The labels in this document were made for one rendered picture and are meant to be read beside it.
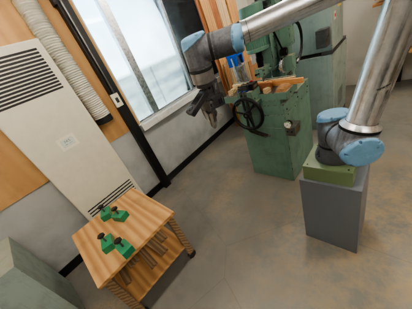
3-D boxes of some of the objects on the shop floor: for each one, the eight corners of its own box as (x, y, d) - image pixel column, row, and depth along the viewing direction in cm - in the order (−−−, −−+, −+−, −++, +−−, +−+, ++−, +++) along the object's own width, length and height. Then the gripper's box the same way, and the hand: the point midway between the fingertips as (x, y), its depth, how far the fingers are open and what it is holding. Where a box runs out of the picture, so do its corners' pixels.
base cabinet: (254, 172, 222) (238, 116, 188) (275, 144, 253) (265, 91, 219) (294, 181, 191) (284, 115, 157) (313, 148, 222) (309, 87, 188)
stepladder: (252, 139, 285) (222, 57, 236) (259, 131, 300) (232, 51, 251) (262, 139, 274) (233, 52, 225) (269, 130, 288) (243, 46, 239)
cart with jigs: (110, 271, 177) (61, 227, 145) (157, 223, 206) (125, 178, 175) (145, 326, 131) (84, 278, 99) (200, 254, 160) (167, 200, 129)
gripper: (221, 77, 77) (231, 123, 90) (206, 76, 84) (218, 119, 96) (204, 86, 74) (217, 133, 86) (191, 84, 80) (205, 128, 93)
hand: (213, 127), depth 90 cm, fingers closed
